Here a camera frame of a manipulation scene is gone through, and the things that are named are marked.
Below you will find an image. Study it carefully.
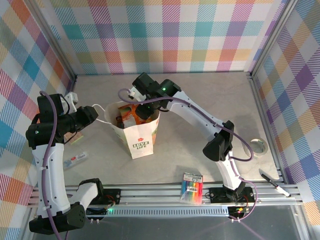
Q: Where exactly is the left controller board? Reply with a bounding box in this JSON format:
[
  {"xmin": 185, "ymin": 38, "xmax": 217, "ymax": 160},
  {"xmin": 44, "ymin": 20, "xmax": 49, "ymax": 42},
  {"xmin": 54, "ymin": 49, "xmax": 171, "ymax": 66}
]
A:
[{"xmin": 85, "ymin": 206, "xmax": 113, "ymax": 224}]

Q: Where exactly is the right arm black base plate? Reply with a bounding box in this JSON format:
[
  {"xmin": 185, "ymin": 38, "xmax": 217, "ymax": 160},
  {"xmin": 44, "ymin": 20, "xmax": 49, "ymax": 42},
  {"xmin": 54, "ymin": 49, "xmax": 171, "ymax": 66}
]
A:
[{"xmin": 208, "ymin": 186, "xmax": 256, "ymax": 204}]

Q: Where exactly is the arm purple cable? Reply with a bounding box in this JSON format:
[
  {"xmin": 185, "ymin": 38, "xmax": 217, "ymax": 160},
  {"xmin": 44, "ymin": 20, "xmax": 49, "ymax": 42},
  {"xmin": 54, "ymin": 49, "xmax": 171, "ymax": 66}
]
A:
[
  {"xmin": 39, "ymin": 90, "xmax": 71, "ymax": 240},
  {"xmin": 118, "ymin": 88, "xmax": 257, "ymax": 222}
]

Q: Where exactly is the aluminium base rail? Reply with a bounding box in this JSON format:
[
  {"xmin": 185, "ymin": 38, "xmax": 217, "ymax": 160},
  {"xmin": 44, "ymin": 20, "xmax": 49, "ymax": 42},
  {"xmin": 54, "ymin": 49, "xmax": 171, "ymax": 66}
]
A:
[{"xmin": 27, "ymin": 183, "xmax": 305, "ymax": 210}]

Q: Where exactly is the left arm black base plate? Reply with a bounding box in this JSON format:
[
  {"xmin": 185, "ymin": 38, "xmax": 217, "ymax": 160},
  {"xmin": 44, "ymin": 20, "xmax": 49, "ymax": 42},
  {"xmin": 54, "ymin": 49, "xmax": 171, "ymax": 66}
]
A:
[{"xmin": 98, "ymin": 187, "xmax": 123, "ymax": 205}]

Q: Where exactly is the right controller board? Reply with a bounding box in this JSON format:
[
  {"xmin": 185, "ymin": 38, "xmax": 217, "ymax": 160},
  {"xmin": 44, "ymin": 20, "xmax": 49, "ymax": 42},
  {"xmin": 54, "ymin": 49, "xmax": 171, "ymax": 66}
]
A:
[{"xmin": 227, "ymin": 205, "xmax": 251, "ymax": 223}]

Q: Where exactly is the controller board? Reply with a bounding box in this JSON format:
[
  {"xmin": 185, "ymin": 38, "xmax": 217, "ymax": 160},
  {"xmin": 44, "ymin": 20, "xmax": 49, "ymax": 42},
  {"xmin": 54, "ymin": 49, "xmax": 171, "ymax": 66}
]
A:
[
  {"xmin": 85, "ymin": 206, "xmax": 113, "ymax": 224},
  {"xmin": 227, "ymin": 205, "xmax": 251, "ymax": 223}
]

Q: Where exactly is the clear tape roll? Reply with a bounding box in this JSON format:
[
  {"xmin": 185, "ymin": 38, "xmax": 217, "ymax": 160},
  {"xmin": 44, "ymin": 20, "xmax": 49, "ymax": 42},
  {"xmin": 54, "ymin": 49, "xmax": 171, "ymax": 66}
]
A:
[{"xmin": 249, "ymin": 138, "xmax": 269, "ymax": 158}]

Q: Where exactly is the slotted metal cable duct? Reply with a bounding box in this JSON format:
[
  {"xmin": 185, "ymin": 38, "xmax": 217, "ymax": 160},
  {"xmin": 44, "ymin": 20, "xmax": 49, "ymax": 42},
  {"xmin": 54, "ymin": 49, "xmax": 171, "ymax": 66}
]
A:
[{"xmin": 37, "ymin": 208, "xmax": 231, "ymax": 218}]

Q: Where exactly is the sponge pad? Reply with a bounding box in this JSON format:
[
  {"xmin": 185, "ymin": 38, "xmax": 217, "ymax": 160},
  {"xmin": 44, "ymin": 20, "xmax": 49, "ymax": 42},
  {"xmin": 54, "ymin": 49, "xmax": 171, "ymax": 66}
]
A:
[{"xmin": 64, "ymin": 132, "xmax": 85, "ymax": 146}]

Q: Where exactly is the orange snack packet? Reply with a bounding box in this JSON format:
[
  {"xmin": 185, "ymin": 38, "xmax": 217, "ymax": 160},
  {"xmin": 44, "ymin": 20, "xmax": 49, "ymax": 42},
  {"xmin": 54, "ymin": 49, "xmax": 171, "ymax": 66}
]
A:
[{"xmin": 118, "ymin": 103, "xmax": 148, "ymax": 126}]

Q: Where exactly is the aluminium side rail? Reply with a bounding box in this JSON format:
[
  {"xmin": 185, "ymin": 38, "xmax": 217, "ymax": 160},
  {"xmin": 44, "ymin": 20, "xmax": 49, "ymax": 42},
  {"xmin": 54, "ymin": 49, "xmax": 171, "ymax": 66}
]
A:
[{"xmin": 248, "ymin": 72, "xmax": 287, "ymax": 185}]

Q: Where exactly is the aluminium frame post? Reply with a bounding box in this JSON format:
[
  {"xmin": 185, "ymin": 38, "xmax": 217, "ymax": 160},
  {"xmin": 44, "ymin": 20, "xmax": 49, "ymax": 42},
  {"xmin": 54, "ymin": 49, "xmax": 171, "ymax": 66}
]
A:
[
  {"xmin": 248, "ymin": 0, "xmax": 302, "ymax": 81},
  {"xmin": 24, "ymin": 0, "xmax": 78, "ymax": 81}
]

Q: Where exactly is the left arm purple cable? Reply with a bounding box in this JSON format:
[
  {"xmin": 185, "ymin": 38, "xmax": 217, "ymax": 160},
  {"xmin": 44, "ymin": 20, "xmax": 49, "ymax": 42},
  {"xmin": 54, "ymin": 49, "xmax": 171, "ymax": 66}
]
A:
[{"xmin": 39, "ymin": 90, "xmax": 71, "ymax": 240}]

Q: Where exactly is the black white marker pen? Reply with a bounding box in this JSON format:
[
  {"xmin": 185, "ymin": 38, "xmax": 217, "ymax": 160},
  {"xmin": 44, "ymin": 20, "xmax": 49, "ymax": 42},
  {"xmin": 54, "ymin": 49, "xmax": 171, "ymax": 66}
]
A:
[{"xmin": 259, "ymin": 173, "xmax": 292, "ymax": 198}]

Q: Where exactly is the colourful highlighter pack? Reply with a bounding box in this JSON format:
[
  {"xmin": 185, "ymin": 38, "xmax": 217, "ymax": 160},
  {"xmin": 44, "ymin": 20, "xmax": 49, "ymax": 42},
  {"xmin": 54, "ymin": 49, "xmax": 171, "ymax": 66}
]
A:
[{"xmin": 180, "ymin": 171, "xmax": 204, "ymax": 205}]

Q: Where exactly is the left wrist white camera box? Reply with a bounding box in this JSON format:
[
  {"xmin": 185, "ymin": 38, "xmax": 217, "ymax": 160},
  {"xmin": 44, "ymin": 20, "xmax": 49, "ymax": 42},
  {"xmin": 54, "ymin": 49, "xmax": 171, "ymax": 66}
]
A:
[{"xmin": 63, "ymin": 91, "xmax": 79, "ymax": 112}]

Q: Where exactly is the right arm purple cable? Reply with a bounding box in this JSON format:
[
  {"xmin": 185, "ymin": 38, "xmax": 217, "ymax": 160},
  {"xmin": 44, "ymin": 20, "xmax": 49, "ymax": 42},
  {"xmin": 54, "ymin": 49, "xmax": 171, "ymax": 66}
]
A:
[{"xmin": 118, "ymin": 88, "xmax": 257, "ymax": 222}]

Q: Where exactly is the green picnic print paper bag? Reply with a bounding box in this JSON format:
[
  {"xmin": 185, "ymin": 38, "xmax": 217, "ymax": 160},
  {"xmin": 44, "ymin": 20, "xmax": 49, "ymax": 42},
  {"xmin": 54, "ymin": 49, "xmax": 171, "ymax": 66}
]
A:
[{"xmin": 91, "ymin": 101, "xmax": 161, "ymax": 160}]

